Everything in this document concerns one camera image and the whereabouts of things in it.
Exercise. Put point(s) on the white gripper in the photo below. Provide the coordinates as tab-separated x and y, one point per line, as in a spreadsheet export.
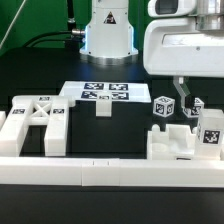
185	38

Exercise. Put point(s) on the white chair seat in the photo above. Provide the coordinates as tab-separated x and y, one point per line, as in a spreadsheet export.
176	142

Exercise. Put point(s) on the white tagged cube left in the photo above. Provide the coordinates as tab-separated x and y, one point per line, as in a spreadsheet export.
163	106

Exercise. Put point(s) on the white tagged cube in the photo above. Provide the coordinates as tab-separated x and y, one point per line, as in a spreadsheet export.
163	106
194	111

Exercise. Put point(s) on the white tagged cube right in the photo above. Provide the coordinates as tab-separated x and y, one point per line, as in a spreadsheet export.
194	111

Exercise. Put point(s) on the black vertical pole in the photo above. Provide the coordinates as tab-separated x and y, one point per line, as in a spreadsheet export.
71	23

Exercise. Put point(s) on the white marker base plate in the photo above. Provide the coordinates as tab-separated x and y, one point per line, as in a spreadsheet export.
121	92

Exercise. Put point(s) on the white U-shaped obstacle wall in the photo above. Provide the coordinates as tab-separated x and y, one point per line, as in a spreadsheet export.
201	172

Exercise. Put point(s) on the white chair back frame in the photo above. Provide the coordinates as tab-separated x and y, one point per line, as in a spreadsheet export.
51	111

